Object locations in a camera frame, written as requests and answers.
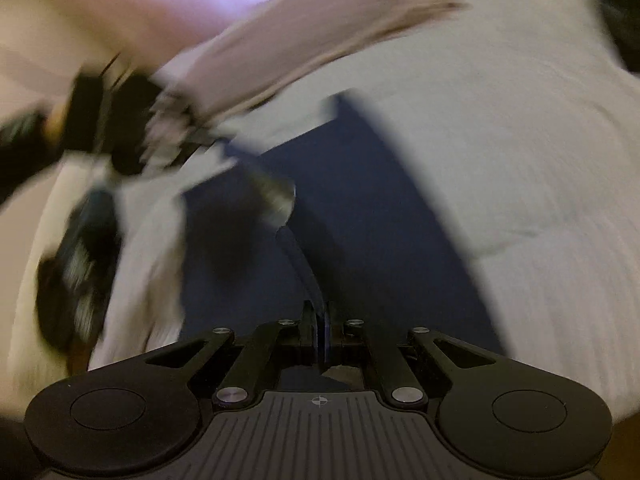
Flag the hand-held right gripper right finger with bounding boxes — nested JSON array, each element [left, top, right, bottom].
[[320, 302, 501, 406]]

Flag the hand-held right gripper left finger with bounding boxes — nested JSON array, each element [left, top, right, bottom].
[[142, 301, 321, 406]]

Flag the navy blue hooded garment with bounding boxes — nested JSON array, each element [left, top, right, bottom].
[[177, 89, 506, 396]]

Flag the pink curtain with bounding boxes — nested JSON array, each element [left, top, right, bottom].
[[0, 0, 341, 96]]

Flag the black teal striped garment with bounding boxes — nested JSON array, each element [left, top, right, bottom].
[[35, 187, 126, 366]]

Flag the pink blanket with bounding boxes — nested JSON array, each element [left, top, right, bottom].
[[150, 0, 471, 126]]

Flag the folded black garment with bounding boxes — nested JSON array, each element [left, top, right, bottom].
[[597, 0, 640, 73]]

